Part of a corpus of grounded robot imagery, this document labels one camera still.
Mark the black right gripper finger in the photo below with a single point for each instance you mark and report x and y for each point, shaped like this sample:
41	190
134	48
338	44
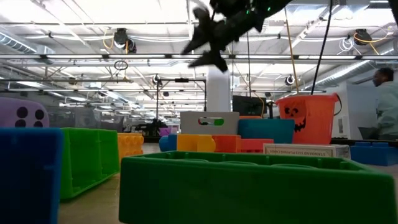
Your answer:
200	28
211	60

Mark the green toy block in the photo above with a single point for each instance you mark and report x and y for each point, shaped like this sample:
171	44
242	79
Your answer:
218	121

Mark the yellow toy block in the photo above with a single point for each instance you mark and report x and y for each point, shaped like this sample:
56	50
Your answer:
196	143

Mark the yellow studded toy brick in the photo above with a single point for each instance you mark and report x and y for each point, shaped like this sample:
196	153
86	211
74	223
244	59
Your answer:
130	144

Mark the bright green toy brick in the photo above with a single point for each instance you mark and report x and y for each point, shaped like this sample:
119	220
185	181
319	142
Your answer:
90	161

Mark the small blue toy brick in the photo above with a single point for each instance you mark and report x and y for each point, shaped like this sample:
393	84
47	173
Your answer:
373	154

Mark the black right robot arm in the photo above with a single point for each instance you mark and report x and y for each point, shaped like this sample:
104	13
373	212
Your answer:
267	9

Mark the white building pillar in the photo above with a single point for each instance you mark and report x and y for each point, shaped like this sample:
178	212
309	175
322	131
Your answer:
218	93

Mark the black background monitor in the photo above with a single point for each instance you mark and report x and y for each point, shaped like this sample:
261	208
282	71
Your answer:
248	105

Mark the clear grey plastic bin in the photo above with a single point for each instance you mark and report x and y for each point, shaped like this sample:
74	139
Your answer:
192	123

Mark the long ceiling light bar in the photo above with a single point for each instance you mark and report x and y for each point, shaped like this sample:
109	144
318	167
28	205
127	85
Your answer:
140	56

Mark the purple background box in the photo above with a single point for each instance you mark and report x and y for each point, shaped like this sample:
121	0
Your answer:
168	130

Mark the orange toy block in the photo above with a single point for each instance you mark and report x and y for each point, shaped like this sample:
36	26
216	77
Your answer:
227	143

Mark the teal plastic tray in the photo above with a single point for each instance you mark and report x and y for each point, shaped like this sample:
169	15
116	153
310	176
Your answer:
264	130

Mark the black background robot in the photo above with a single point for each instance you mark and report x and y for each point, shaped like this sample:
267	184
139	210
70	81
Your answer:
152	127

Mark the large blue toy block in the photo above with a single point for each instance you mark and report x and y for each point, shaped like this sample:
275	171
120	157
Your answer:
168	143

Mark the red-orange flat toy brick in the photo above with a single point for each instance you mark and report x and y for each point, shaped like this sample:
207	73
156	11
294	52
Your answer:
255	145

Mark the orange pumpkin bucket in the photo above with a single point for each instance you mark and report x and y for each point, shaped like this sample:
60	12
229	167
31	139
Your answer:
317	121

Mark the silver-backed playing card box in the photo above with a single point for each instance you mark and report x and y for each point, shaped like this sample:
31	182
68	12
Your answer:
298	150

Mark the dark green toy brick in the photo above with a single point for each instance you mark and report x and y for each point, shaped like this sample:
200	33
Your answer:
248	193

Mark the grey plastic tray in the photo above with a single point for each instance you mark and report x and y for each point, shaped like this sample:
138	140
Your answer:
77	119

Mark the dark laptop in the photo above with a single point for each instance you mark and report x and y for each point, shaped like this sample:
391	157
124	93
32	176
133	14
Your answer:
368	133

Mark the person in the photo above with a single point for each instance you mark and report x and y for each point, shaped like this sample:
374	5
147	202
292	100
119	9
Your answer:
387	105

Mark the purple foam die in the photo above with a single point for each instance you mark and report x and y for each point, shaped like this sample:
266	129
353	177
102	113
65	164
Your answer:
9	109

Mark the black background frame stand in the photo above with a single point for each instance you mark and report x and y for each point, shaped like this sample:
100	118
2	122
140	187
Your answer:
182	80

